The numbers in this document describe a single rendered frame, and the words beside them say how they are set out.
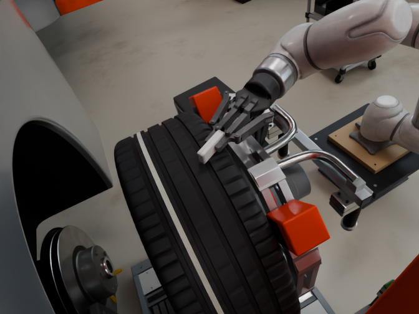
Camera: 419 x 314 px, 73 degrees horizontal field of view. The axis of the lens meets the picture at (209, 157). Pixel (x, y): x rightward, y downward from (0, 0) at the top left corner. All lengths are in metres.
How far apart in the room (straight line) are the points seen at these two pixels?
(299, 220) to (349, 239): 1.27
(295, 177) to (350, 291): 0.95
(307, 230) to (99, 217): 1.79
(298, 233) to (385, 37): 0.37
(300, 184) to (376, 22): 0.47
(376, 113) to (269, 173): 1.07
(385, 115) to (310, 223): 1.12
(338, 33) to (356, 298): 1.35
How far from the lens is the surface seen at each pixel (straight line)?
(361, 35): 0.61
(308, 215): 0.56
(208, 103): 0.78
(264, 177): 0.61
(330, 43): 0.63
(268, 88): 0.63
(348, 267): 1.75
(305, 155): 0.79
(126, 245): 1.97
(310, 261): 0.69
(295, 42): 0.69
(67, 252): 0.87
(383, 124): 1.63
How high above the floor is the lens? 1.61
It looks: 48 degrees down
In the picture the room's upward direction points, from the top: 16 degrees counter-clockwise
